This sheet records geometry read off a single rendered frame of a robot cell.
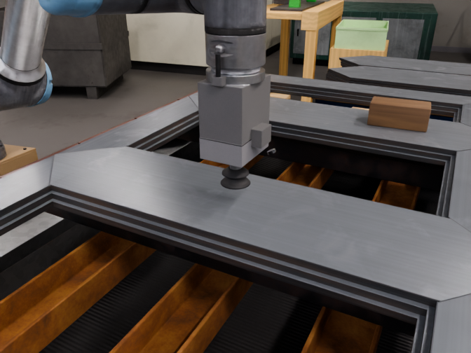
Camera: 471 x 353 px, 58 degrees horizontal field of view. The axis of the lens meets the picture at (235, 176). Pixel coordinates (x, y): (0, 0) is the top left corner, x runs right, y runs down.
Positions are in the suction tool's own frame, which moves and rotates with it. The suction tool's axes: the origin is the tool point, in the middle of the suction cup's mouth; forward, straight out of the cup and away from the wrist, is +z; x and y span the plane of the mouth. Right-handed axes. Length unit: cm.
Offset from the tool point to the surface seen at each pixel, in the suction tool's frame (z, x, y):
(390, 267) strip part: 2.9, -22.9, -5.5
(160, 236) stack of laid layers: 4.9, 5.9, -10.5
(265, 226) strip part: 2.9, -6.8, -4.4
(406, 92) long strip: 3, -13, 75
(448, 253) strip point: 2.9, -28.6, 0.7
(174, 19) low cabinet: 25, 277, 372
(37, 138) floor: 87, 246, 145
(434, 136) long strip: 2.9, -23.1, 41.8
